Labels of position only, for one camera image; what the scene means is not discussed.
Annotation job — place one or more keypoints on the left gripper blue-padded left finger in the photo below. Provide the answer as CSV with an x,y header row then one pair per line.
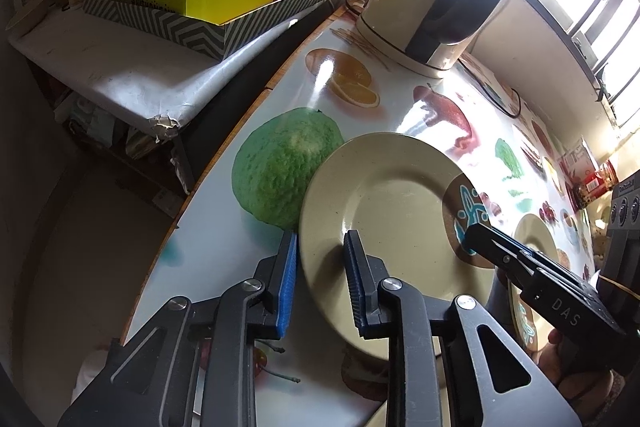
x,y
194,356

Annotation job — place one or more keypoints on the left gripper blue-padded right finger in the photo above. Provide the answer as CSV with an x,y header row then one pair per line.
x,y
451,362

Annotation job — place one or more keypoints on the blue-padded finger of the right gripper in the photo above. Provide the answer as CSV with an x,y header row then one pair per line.
x,y
497,247

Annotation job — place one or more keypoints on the beige plate with brown logo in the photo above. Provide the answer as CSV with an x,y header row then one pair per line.
x,y
410,205

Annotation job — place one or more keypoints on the person's right hand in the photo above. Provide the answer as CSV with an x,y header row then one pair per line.
x,y
585,392

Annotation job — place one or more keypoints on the red packaged box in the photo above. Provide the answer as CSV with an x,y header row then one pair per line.
x,y
586,180

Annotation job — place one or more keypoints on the white covered side shelf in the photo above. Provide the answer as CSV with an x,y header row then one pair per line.
x,y
150,83

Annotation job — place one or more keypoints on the chevron patterned tray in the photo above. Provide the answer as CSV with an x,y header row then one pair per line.
x,y
216,41

